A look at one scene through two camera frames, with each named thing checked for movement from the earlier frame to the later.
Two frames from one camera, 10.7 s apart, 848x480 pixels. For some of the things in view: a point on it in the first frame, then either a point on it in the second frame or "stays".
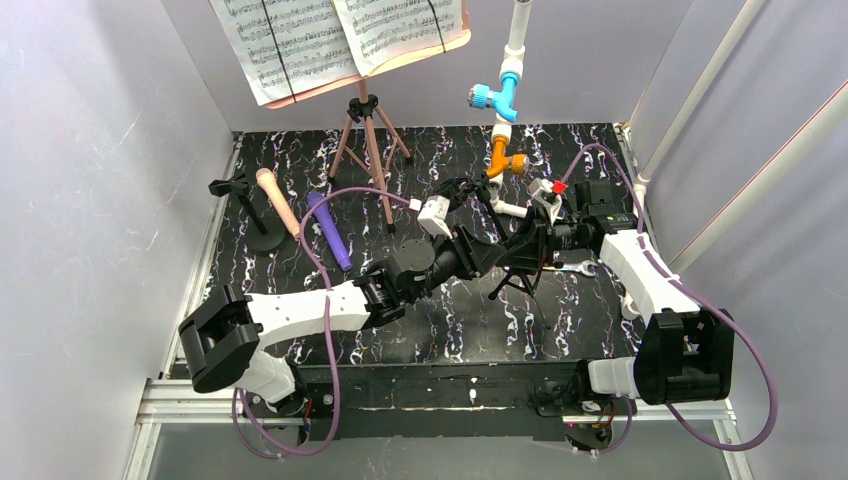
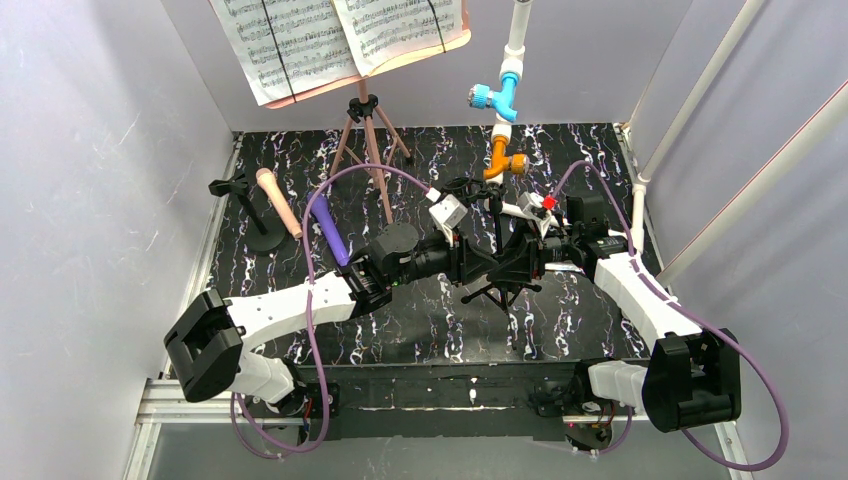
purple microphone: (326, 221) stays
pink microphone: (266, 177) stays
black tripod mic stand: (517, 279) -> (502, 295)
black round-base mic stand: (267, 234) stays
